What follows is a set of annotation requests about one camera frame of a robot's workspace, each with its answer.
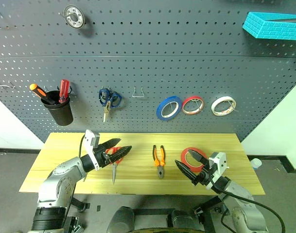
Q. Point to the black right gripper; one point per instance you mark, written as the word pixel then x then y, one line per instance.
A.
pixel 203 177

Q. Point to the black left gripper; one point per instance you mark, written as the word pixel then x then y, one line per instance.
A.
pixel 102 157

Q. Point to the large red tape roll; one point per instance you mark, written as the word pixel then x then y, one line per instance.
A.
pixel 183 159

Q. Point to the orange and black pliers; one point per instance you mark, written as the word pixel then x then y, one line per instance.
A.
pixel 160 170

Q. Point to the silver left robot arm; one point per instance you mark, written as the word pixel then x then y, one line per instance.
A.
pixel 62 177

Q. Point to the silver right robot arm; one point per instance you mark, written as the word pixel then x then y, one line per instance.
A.
pixel 245 211

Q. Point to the black plastic tool cup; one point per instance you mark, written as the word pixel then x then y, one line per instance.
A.
pixel 61 114

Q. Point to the blue tape roll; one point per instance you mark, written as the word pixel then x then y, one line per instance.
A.
pixel 159 110

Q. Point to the small red tape roll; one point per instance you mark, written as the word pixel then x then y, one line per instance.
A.
pixel 184 105

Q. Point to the small black floor object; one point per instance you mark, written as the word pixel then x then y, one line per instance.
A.
pixel 98 208

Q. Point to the white tape roll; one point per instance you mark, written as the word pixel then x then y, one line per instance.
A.
pixel 214 104

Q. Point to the clear plastic bottle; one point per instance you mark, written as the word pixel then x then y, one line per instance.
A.
pixel 255 163

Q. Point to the orange and black screwdriver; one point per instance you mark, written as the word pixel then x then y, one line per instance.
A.
pixel 37 89

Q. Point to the dark grey perforated pegboard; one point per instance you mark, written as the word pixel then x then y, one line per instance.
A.
pixel 147 48

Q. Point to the turquoise brick-pattern bin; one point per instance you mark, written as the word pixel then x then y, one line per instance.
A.
pixel 271 30

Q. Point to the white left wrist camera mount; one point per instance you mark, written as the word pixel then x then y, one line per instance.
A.
pixel 90 140

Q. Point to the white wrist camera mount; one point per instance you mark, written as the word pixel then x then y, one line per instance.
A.
pixel 220 160
pixel 90 140

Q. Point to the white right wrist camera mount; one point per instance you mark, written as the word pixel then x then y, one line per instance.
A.
pixel 220 160

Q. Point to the black metal table frame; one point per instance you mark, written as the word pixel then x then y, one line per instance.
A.
pixel 150 211

